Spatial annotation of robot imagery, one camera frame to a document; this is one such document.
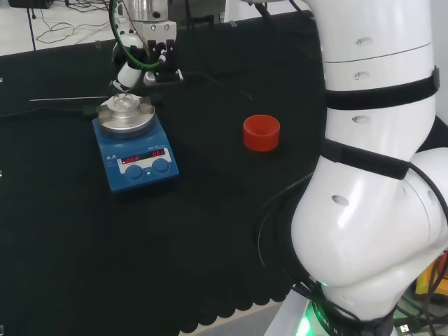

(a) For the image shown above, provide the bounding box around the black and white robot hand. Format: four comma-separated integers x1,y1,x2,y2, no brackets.
110,20,185,94

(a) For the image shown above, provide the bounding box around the heater with blue base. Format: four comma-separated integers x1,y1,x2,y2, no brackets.
92,97,180,203

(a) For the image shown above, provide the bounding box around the clear round-bottom glass flask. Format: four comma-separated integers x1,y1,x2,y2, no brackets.
113,91,136,112

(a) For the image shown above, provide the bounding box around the thin steel temperature probe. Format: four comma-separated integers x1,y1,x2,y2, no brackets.
29,95,110,102

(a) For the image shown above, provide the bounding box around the red ribbed plastic cup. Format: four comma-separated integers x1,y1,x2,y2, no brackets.
242,114,281,152

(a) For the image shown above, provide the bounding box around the black bench cloth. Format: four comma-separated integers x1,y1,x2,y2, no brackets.
0,8,328,335

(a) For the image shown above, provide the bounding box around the yellow stop button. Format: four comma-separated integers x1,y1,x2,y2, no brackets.
415,264,448,298

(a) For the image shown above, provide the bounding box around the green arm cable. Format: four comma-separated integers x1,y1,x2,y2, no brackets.
108,0,166,69

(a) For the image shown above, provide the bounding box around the black probe cable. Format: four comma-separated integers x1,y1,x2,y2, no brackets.
176,69,253,102

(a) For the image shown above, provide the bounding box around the thin grey background cable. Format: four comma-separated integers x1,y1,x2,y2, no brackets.
31,6,113,46

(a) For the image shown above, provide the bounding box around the black heater power cable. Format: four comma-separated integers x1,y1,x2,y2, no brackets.
0,104,96,118

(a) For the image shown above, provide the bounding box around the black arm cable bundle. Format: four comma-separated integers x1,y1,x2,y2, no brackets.
256,171,318,293

